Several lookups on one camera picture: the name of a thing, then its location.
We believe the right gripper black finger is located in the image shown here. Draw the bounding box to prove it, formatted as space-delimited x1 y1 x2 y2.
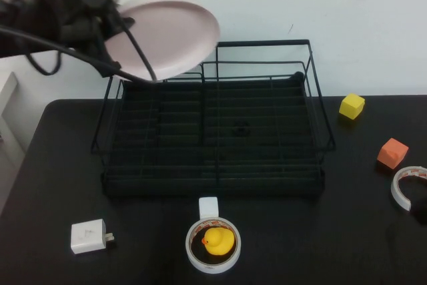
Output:
409 197 427 226

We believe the pink round plate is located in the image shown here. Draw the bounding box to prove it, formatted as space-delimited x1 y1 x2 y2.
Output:
103 0 221 82

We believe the white tape roll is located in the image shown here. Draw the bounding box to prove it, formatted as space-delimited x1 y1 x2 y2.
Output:
390 166 427 213
185 218 242 273

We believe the orange cube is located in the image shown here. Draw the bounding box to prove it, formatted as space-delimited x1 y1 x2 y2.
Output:
376 137 410 171

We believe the yellow cube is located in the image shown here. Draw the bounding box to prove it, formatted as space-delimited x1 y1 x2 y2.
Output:
338 93 366 121

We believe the white side cabinet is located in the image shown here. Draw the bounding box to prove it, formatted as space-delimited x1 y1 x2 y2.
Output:
0 70 27 166

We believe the yellow rubber duck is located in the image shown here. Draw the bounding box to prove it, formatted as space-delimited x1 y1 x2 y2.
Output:
201 227 234 256

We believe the small white block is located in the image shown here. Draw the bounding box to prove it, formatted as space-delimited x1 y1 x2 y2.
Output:
198 196 220 221

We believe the thin black cable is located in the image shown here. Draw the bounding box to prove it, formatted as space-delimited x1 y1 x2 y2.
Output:
25 50 63 76
123 25 158 81

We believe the thick black cable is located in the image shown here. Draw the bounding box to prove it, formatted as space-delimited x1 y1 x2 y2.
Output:
0 26 158 83

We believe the black wire dish rack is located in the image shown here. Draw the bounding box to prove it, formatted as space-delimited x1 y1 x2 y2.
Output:
90 39 336 196

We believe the white USB wall charger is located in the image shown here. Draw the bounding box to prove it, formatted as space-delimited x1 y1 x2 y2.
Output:
70 218 117 255

